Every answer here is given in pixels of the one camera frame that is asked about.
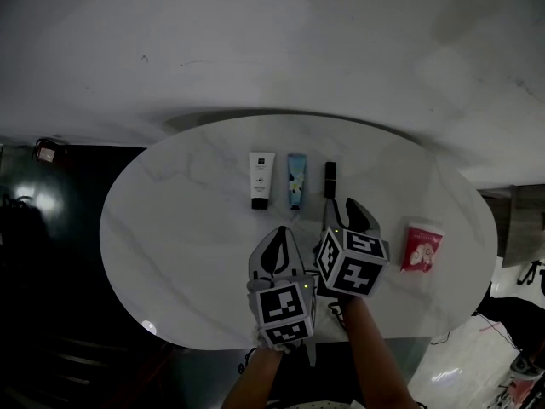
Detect person's right forearm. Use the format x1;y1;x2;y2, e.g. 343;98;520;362
341;295;422;409

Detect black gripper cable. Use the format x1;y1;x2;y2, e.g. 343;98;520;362
324;297;347;328

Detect person's left forearm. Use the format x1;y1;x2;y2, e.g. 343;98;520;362
220;346;285;409

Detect small black lipstick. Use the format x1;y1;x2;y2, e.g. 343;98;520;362
324;160;339;200

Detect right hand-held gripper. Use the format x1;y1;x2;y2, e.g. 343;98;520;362
313;197;392;301

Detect small blue tube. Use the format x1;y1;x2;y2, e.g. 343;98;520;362
286;153;308;211

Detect red sachet packet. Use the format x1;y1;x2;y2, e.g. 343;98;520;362
399;223;445;274

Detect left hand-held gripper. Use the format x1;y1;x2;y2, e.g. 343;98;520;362
246;226;319;352

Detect grey wooden desk with shelf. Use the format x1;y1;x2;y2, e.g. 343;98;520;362
475;182;545;269

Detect white tube with black cap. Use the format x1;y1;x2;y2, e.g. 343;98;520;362
248;151;277;211

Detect white oval marble table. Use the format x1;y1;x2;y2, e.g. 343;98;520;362
99;113;499;353

